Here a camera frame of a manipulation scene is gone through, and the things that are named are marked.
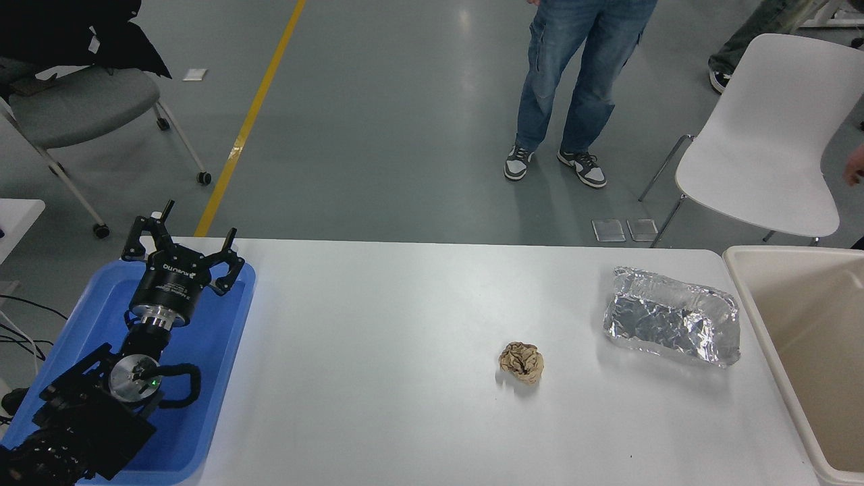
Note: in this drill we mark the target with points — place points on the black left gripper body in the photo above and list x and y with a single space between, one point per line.
169 283

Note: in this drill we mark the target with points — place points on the person's hand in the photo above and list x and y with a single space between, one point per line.
854 165

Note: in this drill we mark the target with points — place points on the blue plastic tray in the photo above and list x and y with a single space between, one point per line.
223 337

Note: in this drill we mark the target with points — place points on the white side table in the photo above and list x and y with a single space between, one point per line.
17 219

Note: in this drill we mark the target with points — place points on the grey wheeled chair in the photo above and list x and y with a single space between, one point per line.
81 101

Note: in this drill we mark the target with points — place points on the white paper scrap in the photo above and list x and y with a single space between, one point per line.
196 74

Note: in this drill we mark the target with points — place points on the black jacket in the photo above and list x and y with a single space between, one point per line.
61 27

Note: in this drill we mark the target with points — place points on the crumpled tan paper ball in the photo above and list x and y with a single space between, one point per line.
522 362

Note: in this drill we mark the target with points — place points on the clear floor plate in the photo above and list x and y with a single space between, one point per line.
609 230
643 230

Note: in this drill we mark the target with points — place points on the person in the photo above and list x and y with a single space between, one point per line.
580 54
756 34

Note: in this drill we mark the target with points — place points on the crumpled foil tray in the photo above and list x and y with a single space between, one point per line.
668 317

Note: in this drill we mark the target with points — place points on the white plastic chair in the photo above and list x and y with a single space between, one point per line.
769 155

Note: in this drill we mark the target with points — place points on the large pale bin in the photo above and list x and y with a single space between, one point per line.
810 337

